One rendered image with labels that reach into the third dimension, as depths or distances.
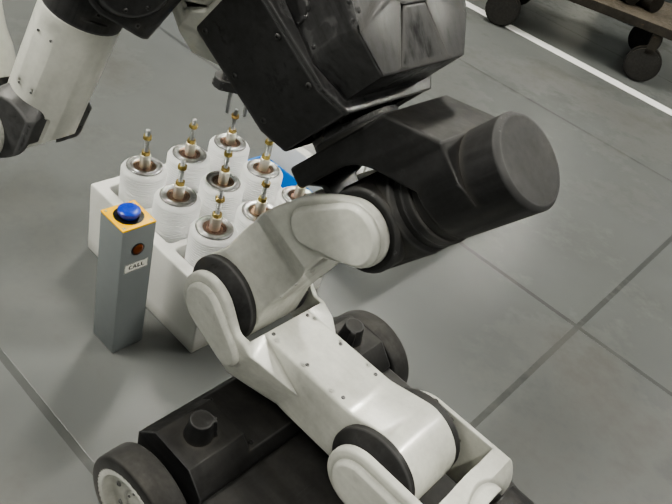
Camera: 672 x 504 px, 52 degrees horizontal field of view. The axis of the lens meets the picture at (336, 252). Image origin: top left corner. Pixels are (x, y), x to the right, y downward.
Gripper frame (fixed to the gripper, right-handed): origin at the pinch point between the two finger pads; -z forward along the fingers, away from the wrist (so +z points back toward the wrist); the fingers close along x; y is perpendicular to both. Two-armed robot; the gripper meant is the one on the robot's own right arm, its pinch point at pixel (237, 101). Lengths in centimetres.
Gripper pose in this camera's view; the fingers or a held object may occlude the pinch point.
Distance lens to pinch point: 161.8
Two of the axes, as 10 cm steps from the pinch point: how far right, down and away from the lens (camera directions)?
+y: -0.5, -6.3, 7.7
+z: 2.5, -7.6, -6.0
